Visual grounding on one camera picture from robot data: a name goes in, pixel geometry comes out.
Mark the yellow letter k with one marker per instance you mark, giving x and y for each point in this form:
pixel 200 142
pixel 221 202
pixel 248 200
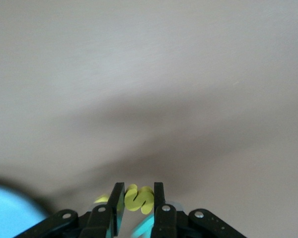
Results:
pixel 101 199

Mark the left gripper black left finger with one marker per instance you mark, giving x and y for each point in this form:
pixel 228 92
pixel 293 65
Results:
pixel 99 223

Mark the teal letter y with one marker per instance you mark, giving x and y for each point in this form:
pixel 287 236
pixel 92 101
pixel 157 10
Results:
pixel 141 226

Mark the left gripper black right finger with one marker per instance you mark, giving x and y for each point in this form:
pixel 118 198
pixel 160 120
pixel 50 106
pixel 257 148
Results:
pixel 169 223

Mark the yellow letter s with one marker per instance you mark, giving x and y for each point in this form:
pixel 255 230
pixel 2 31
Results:
pixel 136 202

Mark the brown table cover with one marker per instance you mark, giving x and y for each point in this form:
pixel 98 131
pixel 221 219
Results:
pixel 164 74

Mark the blue plate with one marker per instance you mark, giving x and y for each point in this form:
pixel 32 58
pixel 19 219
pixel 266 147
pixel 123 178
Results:
pixel 10 210

